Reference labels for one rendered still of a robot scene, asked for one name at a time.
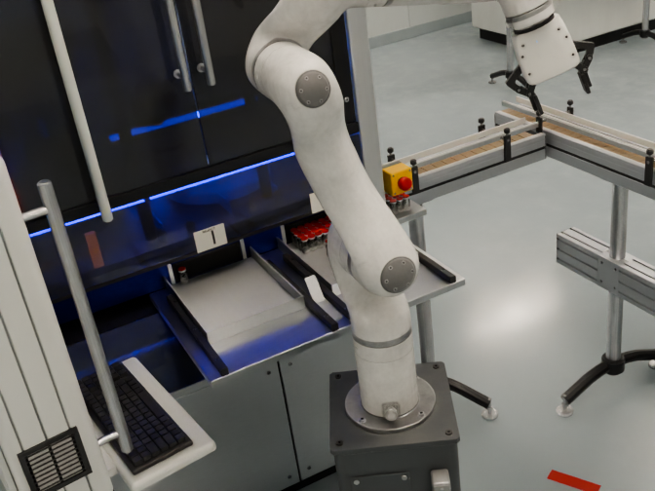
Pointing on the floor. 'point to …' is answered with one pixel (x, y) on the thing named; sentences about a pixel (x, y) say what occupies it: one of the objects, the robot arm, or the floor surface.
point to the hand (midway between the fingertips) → (562, 97)
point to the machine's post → (364, 94)
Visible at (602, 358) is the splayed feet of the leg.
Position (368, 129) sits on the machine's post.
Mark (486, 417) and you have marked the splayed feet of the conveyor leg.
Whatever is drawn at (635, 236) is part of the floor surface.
